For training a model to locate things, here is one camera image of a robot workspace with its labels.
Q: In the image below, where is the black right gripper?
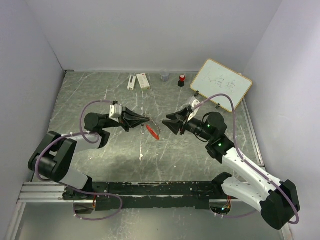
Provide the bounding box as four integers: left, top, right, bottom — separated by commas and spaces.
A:
162, 107, 213, 142

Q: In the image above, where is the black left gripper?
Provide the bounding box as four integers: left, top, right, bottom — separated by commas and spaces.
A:
103, 106, 150, 133

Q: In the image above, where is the red handled metal key holder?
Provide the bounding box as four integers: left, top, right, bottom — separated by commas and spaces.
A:
145, 120, 161, 140

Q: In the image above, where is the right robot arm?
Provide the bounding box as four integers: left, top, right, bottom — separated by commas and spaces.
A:
162, 108, 300, 230

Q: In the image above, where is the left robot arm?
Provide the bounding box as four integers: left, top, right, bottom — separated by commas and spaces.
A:
28, 104, 150, 200

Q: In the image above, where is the red black stamp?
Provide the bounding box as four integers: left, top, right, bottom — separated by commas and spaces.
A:
178, 74, 186, 87

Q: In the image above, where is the white stapler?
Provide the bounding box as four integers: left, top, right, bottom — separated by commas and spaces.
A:
127, 75, 137, 91

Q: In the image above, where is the white green staple box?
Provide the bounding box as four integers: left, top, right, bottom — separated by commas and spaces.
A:
136, 73, 151, 91

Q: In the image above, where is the clear paperclip jar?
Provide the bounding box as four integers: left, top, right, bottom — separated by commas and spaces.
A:
160, 69, 170, 82

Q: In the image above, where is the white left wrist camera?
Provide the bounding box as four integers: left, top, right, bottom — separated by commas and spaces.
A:
109, 101, 123, 123

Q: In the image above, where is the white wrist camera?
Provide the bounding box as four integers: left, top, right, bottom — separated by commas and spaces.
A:
187, 96, 200, 122
109, 101, 123, 123

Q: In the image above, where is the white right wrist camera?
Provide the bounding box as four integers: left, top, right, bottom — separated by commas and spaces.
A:
187, 96, 200, 122

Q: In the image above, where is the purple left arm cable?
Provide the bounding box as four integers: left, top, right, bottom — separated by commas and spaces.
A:
34, 99, 123, 221

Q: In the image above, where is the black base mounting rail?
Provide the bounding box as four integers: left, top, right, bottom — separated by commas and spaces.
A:
62, 181, 228, 211

